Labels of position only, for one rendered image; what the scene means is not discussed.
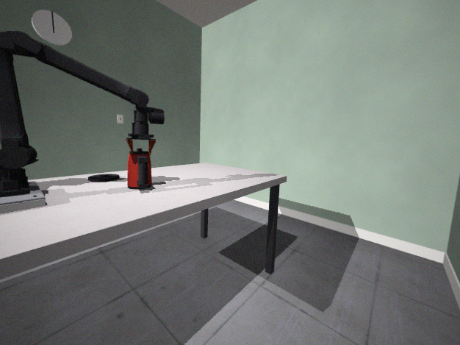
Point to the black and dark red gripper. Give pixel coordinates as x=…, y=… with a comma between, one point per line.
x=141, y=133

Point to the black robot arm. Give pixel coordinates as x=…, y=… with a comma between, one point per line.
x=14, y=155

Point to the black round disk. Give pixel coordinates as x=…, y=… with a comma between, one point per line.
x=103, y=177

